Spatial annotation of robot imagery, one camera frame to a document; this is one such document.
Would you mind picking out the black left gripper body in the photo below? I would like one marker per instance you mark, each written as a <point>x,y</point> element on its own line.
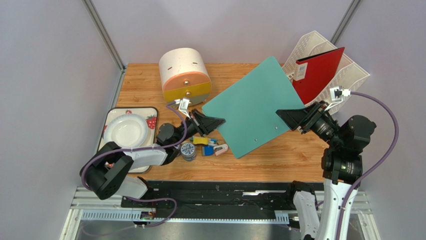
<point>191,129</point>

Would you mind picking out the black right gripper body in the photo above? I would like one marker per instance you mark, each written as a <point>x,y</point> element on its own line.
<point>310,117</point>

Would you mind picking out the teal file folder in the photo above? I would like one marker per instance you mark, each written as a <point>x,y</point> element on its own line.
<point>249,107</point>

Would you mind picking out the red file folder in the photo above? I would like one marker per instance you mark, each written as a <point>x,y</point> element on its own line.
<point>313,73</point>

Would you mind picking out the round drawer storage box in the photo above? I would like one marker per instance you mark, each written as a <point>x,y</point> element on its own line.
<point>183,74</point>

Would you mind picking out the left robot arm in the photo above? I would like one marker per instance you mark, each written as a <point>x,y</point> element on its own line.
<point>106,173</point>

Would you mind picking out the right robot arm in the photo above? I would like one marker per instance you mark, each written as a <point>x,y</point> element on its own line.
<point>341,164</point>

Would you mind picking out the yellow bone-shaped eraser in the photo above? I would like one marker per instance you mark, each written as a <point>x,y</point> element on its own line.
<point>204,141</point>

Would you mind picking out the blue patterned tape roll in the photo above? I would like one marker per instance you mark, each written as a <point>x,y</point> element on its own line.
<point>188,151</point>
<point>178,148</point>

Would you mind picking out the strawberry pattern tray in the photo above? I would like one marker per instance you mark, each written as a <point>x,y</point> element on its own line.
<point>150,114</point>

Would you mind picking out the white plastic file rack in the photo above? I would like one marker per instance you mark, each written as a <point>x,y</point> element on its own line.
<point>349,74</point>

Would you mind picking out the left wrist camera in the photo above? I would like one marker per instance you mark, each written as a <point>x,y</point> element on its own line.
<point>183,105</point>

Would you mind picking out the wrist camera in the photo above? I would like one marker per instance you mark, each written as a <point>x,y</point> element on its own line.
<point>338,95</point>
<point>183,105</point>

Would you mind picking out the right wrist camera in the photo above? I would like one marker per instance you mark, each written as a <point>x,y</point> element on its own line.
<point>338,95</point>

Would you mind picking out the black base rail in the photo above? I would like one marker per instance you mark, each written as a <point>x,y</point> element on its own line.
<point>216,199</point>

